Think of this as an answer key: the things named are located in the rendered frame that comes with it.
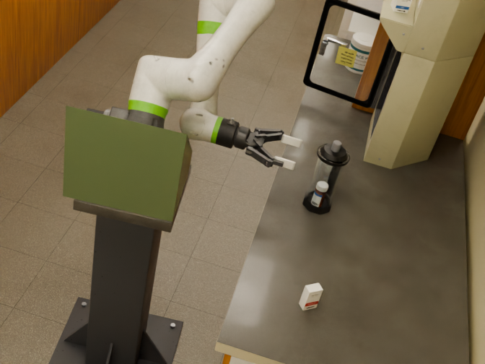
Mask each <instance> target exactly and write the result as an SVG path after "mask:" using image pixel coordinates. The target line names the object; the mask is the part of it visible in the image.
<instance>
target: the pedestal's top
mask: <svg viewBox="0 0 485 364"><path fill-rule="evenodd" d="M191 166H192V165H190V167H189V172H188V177H187V179H186V182H185V185H184V188H183V192H182V194H181V197H180V201H179V203H178V207H177V209H176V212H175V216H174V218H173V221H172V222H171V221H167V220H161V219H158V218H154V217H149V216H146V215H142V214H137V213H133V212H127V211H124V210H121V209H115V208H112V207H106V206H103V205H99V204H93V203H90V202H87V201H81V200H78V199H74V206H73V209H74V210H77V211H80V212H86V213H90V214H93V215H98V216H102V217H107V218H110V219H114V220H120V221H123V222H128V223H132V224H135V225H140V226H144V227H148V228H153V229H156V230H162V231H165V232H169V233H171V230H172V227H173V224H174V221H175V218H176V215H177V213H178V209H179V206H180V203H181V200H182V198H183V194H184V191H185V188H186V185H187V182H188V179H189V176H190V174H191Z"/></svg>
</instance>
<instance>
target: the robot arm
mask: <svg viewBox="0 0 485 364"><path fill-rule="evenodd" d="M274 7H275V0H199V8H198V24H197V40H196V53H195V54H194V55H193V56H192V57H190V58H172V57H165V56H153V55H146V56H142V57H141V58H140V59H139V62H138V65H137V68H136V73H135V76H134V81H133V84H132V88H131V93H130V96H129V99H128V110H127V109H123V108H117V107H112V108H111V110H110V109H106V110H105V111H101V110H95V109H91V108H88V109H87V111H92V112H95V113H101V114H104V115H107V116H113V117H116V118H122V119H126V120H129V121H134V122H137V123H141V124H146V125H150V126H156V127H159V128H162V129H163V128H164V123H165V117H166V115H167V114H168V111H169V108H170V103H171V100H182V101H189V102H191V107H190V108H189V109H188V110H186V111H185V112H184V113H183V114H182V116H181V117H180V130H181V131H182V133H184V134H187V135H188V138H189V139H192V140H201V141H205V142H211V143H214V144H218V145H220V146H223V147H227V148H230V149H231V148H232V147H233V145H234V147H236V148H238V149H242V150H244V149H245V148H246V151H245V154H246V155H249V156H251V157H253V158H254V159H256V160H257V161H258V162H260V163H262V164H263V165H265V166H266V167H267V168H270V167H272V166H273V165H278V166H280V167H283V168H288V169H290V170H294V166H295V163H296V162H293V161H291V160H287V159H284V158H281V157H277V156H275V157H273V156H272V155H271V154H270V153H269V152H268V151H267V150H266V149H265V148H264V147H263V144H265V143H266V142H273V141H279V140H281V142H283V143H285V144H290V145H292V146H295V147H299V148H300V147H301V145H302V140H301V139H297V138H294V137H292V136H287V135H285V134H284V131H283V130H282V129H260V128H257V127H255V131H254V132H251V131H250V129H249V128H247V127H244V126H240V127H239V125H240V124H239V122H236V121H234V118H231V119H227V118H223V117H220V116H218V115H217V105H218V95H219V83H220V82H221V81H222V78H223V76H224V74H225V72H226V71H227V69H228V67H229V66H230V64H231V63H232V61H233V59H234V58H235V56H236V55H237V53H238V52H239V50H240V49H241V48H242V46H243V45H244V44H245V42H246V41H247V40H248V38H249V37H250V36H251V35H252V34H253V33H254V32H255V31H256V30H257V29H258V27H259V26H260V25H261V24H262V23H263V22H264V21H265V20H267V19H268V18H269V17H270V16H271V14H272V13H273V11H274Z"/></svg>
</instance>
